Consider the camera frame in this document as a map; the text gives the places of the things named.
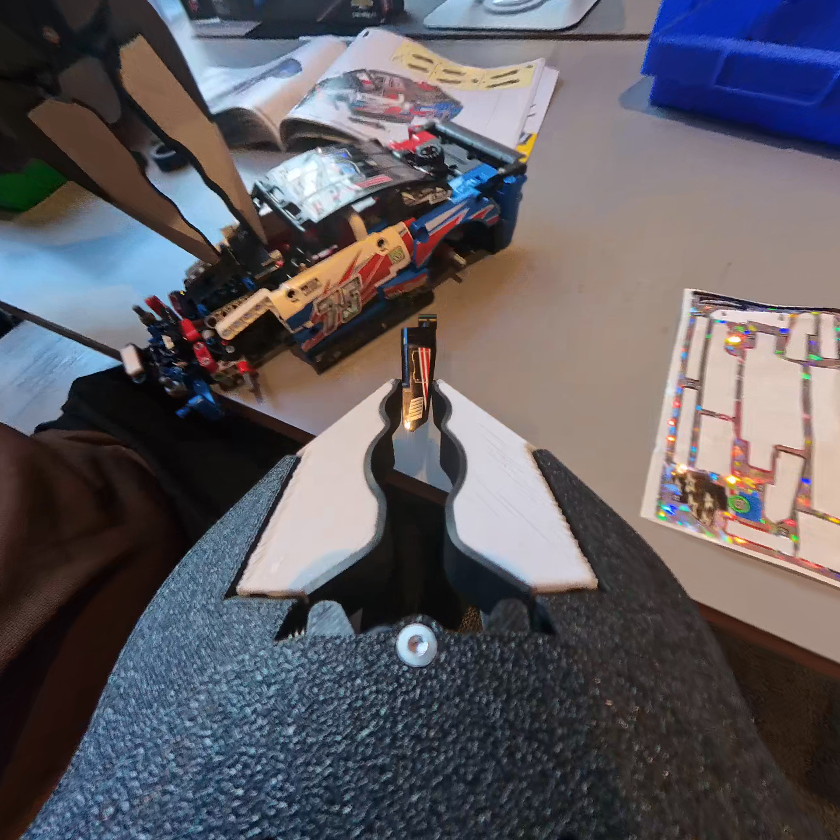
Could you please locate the person's brown shirt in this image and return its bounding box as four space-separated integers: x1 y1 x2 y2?
0 420 217 840

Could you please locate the holographic sticker sheet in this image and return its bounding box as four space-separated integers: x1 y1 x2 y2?
640 289 840 588

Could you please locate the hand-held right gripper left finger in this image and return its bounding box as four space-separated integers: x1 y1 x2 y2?
235 379 398 598

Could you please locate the blue plastic bin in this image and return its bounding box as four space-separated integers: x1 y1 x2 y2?
642 0 840 147

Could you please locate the open white instruction booklet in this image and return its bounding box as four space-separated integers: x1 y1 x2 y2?
197 28 560 155

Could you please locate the toy car packaging box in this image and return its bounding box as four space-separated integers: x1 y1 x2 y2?
187 0 427 39

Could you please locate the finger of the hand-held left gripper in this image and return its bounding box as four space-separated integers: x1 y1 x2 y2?
28 97 222 265
118 36 269 245

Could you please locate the black striped hood panel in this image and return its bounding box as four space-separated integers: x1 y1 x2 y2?
399 314 439 434

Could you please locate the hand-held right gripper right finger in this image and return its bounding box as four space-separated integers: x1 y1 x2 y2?
433 379 599 595

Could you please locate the toy brick race car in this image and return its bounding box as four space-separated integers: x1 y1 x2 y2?
120 121 529 421

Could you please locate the grey desk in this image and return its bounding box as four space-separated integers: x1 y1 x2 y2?
0 0 840 664

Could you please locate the green plastic bin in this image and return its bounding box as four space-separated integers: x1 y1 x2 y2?
0 161 70 214

